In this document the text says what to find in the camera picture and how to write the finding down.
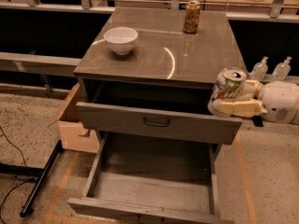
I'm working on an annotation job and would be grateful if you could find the clear sanitizer bottle right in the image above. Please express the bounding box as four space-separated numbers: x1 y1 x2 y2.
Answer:
272 56 292 80

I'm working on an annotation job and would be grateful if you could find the clear sanitizer bottle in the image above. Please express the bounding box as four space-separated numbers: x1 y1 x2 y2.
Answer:
249 56 268 80
272 56 292 80

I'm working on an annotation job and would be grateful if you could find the orange patterned drink can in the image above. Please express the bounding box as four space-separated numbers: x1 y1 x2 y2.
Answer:
183 1 200 34

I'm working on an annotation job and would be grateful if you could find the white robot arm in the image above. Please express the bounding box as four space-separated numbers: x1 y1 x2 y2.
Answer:
212 80 299 124

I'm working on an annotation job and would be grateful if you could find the black metal floor bar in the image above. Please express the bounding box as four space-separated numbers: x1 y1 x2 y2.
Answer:
20 141 63 217

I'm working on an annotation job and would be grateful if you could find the black floor cable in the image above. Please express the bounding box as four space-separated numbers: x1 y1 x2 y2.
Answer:
0 126 36 224

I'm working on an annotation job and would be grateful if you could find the cardboard box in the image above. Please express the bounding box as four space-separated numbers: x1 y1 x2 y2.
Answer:
49 83 100 153

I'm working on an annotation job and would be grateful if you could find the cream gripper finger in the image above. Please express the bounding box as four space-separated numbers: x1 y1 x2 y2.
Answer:
237 80 263 101
218 99 266 118

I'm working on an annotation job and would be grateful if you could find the grey metal railing frame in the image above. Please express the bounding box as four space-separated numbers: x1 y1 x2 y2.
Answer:
0 0 299 128

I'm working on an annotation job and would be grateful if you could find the grey top drawer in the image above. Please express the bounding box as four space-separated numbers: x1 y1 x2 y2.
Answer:
76 102 242 145

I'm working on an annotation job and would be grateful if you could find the grey drawer cabinet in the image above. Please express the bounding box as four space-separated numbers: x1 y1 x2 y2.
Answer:
75 7 245 145

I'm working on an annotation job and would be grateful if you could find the clear sanitizer bottle left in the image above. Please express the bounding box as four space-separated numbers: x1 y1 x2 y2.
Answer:
249 56 268 80

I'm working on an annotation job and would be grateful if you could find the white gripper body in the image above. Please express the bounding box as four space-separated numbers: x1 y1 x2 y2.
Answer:
258 81 299 124

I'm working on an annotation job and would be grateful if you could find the white ceramic bowl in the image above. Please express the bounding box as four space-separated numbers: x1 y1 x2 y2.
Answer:
104 27 138 55

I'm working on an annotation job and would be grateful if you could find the green white 7up can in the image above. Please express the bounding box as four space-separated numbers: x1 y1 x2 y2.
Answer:
207 66 247 118

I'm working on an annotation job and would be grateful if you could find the grey open middle drawer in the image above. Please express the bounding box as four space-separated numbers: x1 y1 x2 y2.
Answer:
68 133 234 224

